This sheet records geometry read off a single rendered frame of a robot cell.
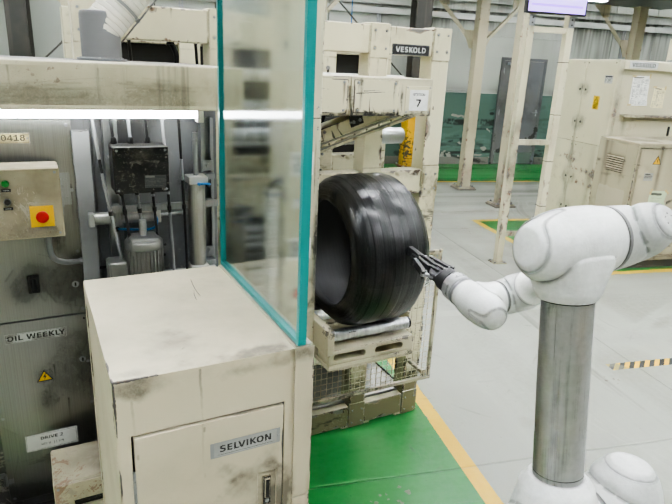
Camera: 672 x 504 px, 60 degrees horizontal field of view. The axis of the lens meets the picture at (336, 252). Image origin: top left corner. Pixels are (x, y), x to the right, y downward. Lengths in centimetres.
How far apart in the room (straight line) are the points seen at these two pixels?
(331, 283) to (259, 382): 123
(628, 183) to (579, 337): 514
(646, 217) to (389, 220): 94
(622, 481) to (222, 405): 85
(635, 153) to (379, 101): 421
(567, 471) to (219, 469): 70
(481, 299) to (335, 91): 99
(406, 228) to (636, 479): 100
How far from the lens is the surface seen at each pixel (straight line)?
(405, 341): 223
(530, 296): 175
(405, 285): 202
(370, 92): 231
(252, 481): 134
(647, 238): 125
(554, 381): 124
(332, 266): 243
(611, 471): 147
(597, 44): 1379
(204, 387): 118
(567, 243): 112
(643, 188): 638
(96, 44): 202
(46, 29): 1119
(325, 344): 206
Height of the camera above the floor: 182
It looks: 18 degrees down
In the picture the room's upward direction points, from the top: 3 degrees clockwise
